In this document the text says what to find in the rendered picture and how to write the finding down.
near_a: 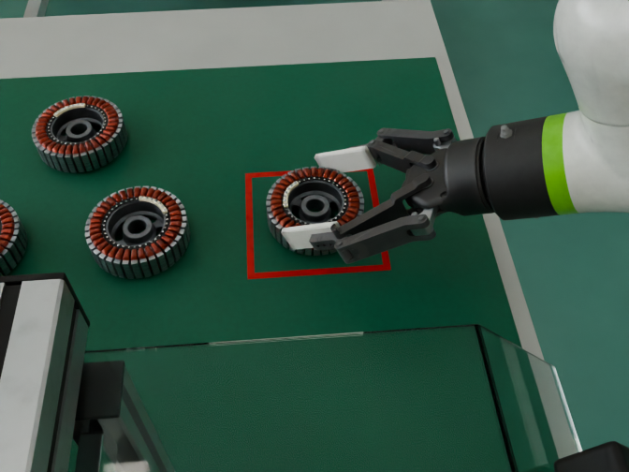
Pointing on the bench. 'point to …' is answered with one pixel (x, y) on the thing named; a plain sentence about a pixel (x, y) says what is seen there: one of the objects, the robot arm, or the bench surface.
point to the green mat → (412, 282)
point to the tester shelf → (39, 371)
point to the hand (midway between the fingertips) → (318, 198)
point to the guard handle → (596, 459)
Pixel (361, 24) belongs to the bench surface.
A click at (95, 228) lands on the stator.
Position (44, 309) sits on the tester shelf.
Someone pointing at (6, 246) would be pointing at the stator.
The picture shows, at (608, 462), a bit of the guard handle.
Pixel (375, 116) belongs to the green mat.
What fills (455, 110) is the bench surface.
